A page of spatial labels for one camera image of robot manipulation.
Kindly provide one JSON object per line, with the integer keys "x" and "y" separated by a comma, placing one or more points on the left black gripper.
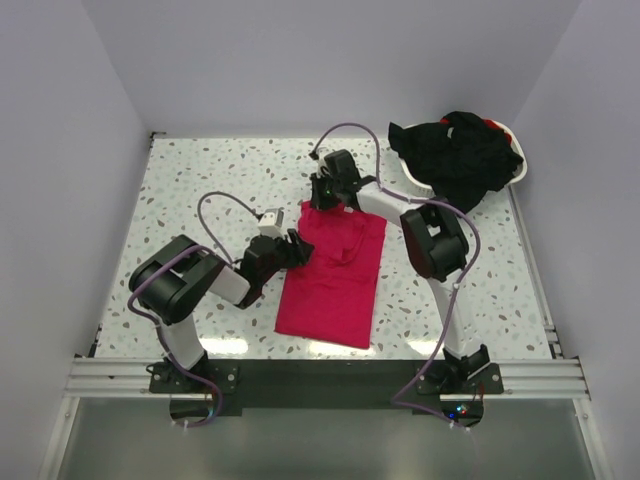
{"x": 297, "y": 252}

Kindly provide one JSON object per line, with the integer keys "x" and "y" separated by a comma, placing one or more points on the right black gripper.
{"x": 317, "y": 198}

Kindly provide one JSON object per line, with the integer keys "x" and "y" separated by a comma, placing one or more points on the pink t shirt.
{"x": 332, "y": 297}

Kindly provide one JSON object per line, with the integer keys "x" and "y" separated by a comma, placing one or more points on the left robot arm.
{"x": 168, "y": 287}

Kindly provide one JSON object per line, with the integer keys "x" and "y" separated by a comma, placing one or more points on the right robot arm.
{"x": 437, "y": 249}

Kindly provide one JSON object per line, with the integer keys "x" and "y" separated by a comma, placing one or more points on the white laundry basket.
{"x": 518, "y": 175}

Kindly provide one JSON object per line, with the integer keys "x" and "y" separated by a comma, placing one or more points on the black t shirt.
{"x": 462, "y": 168}

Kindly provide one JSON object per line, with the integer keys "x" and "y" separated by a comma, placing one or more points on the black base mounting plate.
{"x": 234, "y": 386}

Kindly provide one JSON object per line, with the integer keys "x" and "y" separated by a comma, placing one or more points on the red garment in basket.
{"x": 488, "y": 122}

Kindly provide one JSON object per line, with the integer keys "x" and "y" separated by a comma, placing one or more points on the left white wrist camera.
{"x": 270, "y": 223}

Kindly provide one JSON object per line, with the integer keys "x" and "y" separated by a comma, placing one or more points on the aluminium frame rail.
{"x": 521, "y": 379}

